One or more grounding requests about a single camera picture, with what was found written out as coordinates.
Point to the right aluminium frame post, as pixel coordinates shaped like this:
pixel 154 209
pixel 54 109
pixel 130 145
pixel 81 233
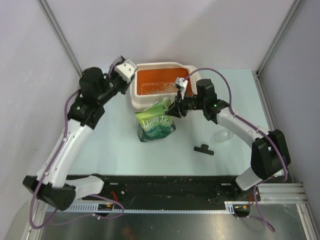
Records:
pixel 280 34

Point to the black bag clip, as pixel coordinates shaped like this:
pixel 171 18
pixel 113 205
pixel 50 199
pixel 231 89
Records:
pixel 204 148

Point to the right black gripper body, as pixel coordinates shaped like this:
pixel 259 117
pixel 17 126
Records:
pixel 186 104

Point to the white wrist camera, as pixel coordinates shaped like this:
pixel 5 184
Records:
pixel 126 69
pixel 181 84

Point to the left aluminium frame post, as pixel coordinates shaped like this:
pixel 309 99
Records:
pixel 54 24

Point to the aluminium frame post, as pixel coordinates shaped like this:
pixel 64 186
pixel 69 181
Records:
pixel 54 24
pixel 280 34

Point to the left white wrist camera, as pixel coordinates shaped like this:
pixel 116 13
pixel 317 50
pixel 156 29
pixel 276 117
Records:
pixel 126 69

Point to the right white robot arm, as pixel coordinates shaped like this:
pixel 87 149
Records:
pixel 269 150

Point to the beige cat litter granules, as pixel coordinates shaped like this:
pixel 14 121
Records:
pixel 156 88

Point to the clear plastic scoop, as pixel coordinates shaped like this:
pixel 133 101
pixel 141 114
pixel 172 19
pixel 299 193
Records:
pixel 223 135

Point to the aluminium side rail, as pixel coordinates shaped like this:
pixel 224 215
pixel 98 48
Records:
pixel 285 193

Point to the white slotted cable duct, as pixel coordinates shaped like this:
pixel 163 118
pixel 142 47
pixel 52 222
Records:
pixel 103 208

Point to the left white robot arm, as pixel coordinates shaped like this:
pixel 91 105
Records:
pixel 50 184

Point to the orange and cream litter box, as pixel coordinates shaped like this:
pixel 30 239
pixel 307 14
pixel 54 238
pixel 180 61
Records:
pixel 155 81

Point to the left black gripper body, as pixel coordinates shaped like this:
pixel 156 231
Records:
pixel 116 83

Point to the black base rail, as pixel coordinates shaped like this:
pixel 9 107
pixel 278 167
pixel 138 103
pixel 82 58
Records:
pixel 175 192

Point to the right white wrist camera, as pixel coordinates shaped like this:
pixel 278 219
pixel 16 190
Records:
pixel 181 84

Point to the green litter bag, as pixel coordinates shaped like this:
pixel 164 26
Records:
pixel 153 123

